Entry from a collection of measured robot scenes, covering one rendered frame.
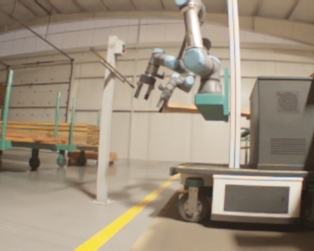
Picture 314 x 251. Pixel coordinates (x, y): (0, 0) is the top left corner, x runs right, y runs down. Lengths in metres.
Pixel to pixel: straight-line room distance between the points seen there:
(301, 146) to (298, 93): 0.29
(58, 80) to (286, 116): 11.77
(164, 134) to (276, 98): 8.93
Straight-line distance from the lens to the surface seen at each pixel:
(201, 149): 9.97
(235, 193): 1.26
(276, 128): 1.35
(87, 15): 13.29
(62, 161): 4.65
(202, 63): 1.25
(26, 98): 13.59
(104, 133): 1.79
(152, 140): 10.20
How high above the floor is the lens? 0.42
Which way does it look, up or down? 6 degrees up
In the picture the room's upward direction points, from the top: 3 degrees clockwise
